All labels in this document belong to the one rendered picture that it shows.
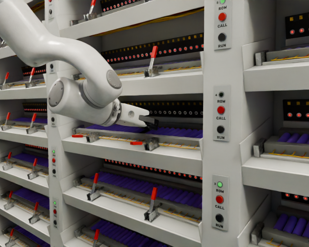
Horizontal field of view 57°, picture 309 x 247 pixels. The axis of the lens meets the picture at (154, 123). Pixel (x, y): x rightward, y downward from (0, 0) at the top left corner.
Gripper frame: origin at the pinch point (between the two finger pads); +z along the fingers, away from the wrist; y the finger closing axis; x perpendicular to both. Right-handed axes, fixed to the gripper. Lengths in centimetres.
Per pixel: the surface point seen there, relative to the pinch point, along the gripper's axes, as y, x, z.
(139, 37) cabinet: 16.4, -33.0, 4.8
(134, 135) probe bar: 4.1, 4.2, -1.0
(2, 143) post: 108, 15, 4
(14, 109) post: 108, -5, 6
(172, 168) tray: -13.7, 12.0, -2.9
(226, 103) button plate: -29.1, -4.1, -8.4
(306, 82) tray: -44.4, -8.0, -8.3
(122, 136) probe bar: 9.6, 4.8, -0.7
